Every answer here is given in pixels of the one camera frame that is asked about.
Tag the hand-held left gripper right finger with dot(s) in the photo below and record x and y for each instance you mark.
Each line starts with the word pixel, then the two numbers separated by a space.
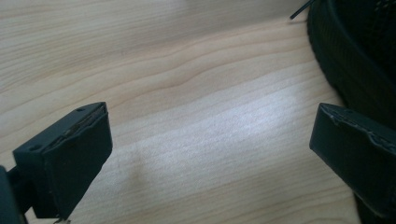
pixel 358 158

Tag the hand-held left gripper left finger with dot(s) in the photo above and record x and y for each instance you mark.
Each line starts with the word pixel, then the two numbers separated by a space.
pixel 71 161

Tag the black fabric bag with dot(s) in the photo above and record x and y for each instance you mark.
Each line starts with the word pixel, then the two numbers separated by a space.
pixel 358 53

